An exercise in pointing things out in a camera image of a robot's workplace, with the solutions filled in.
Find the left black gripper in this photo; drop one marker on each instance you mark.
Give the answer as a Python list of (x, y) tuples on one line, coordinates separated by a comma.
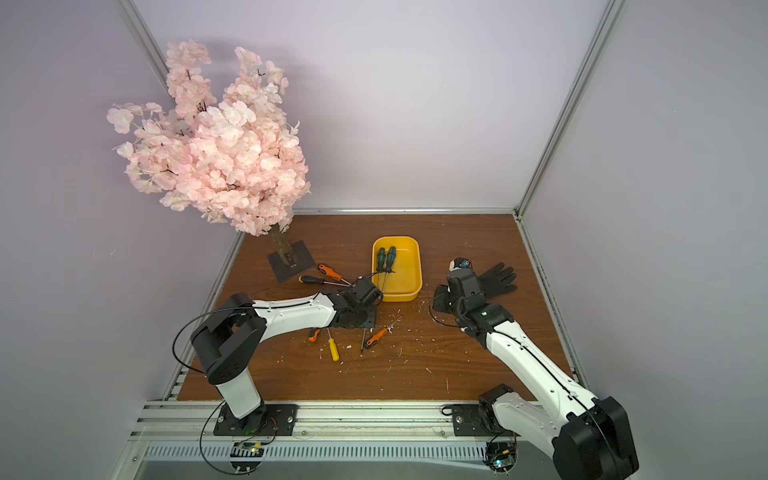
[(373, 312)]

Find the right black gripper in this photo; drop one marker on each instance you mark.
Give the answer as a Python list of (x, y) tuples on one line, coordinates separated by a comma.
[(462, 282)]

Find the orange handled screwdriver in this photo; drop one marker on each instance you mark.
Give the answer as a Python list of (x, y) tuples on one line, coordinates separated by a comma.
[(373, 336)]

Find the green black screwdriver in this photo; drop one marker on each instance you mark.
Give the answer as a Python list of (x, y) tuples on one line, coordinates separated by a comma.
[(390, 259), (381, 260)]

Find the yellow plastic storage box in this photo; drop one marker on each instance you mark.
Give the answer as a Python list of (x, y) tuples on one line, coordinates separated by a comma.
[(404, 283)]

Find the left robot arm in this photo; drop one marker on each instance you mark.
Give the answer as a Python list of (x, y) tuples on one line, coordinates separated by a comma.
[(226, 341)]

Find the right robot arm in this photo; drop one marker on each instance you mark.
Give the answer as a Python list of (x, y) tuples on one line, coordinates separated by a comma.
[(585, 436)]

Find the large orange black screwdriver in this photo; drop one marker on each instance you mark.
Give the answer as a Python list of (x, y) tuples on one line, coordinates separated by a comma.
[(331, 273)]

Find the black work glove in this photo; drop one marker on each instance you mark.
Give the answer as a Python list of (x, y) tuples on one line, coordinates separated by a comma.
[(498, 281)]

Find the right controller board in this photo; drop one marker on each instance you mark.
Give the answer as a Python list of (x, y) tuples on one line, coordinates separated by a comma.
[(500, 457)]

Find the controller board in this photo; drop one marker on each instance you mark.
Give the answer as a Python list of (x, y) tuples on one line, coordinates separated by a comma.
[(500, 457), (245, 457)]

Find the left controller board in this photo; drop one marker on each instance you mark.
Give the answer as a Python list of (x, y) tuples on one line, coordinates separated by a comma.
[(245, 457)]

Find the pink artificial blossom tree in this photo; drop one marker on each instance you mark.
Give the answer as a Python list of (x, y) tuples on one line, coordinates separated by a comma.
[(235, 159)]

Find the yellow handled screwdriver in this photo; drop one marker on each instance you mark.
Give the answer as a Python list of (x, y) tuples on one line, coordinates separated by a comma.
[(333, 347)]

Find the black handled long screwdriver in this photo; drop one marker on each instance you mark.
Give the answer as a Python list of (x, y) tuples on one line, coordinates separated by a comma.
[(311, 280)]

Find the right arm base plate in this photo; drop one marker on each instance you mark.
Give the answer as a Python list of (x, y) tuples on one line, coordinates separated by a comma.
[(470, 420)]

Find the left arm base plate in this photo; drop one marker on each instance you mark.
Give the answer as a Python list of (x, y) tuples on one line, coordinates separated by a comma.
[(266, 420)]

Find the aluminium front rail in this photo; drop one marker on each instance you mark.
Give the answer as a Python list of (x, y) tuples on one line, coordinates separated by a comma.
[(316, 420)]

